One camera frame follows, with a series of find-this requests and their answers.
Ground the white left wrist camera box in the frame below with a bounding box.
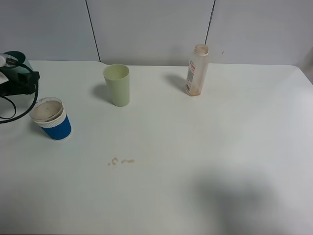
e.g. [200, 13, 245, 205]
[0, 54, 9, 85]

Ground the black left camera cable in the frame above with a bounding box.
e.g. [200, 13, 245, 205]
[0, 55, 40, 124]

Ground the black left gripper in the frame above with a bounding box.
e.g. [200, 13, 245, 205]
[0, 67, 40, 96]

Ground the clear plastic drink bottle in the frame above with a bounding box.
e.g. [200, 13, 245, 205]
[186, 44, 209, 96]

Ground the pale yellow-green plastic cup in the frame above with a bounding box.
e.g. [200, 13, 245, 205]
[103, 64, 130, 107]

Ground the teal green plastic cup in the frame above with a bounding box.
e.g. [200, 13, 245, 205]
[0, 51, 33, 77]

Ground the blue paper cup with lid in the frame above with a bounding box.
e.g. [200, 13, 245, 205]
[29, 97, 72, 141]

